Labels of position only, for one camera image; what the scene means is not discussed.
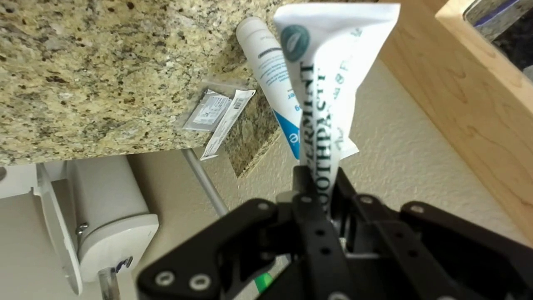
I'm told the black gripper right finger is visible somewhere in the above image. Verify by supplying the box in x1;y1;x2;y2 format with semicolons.
326;165;533;300

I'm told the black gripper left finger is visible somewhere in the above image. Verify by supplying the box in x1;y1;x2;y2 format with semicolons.
134;165;334;300

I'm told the white toothpaste tube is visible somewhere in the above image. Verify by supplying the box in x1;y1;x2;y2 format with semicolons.
271;2;402;215

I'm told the white toothbrush upright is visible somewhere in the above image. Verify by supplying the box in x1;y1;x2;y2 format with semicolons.
234;15;304;163

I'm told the clear plastic packet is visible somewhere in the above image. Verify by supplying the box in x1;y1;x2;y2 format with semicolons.
179;82;256;163

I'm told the white toilet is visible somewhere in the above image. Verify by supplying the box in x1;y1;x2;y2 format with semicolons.
0;155;163;300

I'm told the green white mop handle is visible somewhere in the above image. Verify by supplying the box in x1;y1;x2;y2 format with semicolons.
181;148;291;300

